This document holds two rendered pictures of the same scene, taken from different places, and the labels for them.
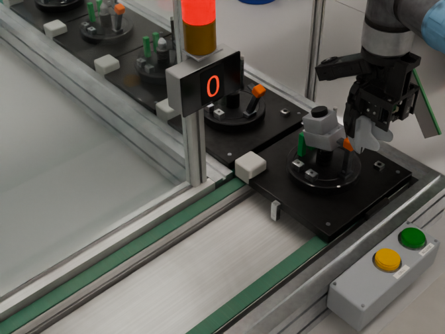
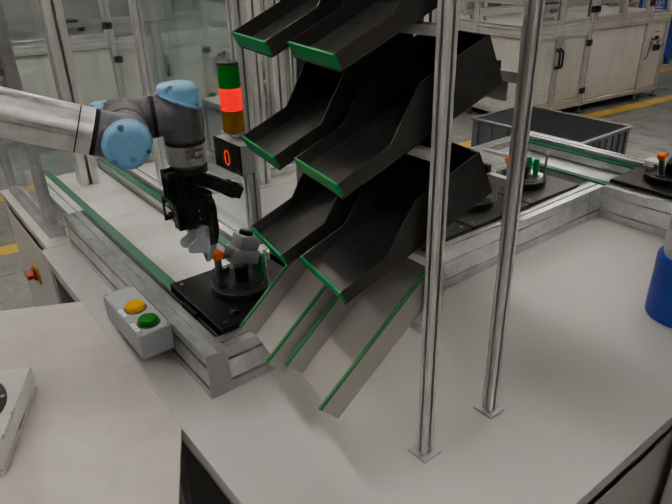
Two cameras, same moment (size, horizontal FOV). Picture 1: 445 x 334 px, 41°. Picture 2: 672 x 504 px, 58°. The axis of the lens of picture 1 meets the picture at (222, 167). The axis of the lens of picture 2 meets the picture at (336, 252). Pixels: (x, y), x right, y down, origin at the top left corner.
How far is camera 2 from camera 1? 1.76 m
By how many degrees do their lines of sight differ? 75
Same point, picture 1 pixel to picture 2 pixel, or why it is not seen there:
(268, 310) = (127, 264)
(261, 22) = (596, 315)
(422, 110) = (265, 306)
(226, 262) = (190, 268)
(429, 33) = not seen: hidden behind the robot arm
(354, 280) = (128, 294)
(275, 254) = not seen: hidden behind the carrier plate
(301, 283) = (139, 275)
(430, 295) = (131, 374)
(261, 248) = not seen: hidden behind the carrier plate
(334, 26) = (612, 374)
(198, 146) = (252, 213)
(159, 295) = (176, 248)
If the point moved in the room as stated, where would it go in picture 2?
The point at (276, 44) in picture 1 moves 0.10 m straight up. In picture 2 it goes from (540, 323) to (545, 284)
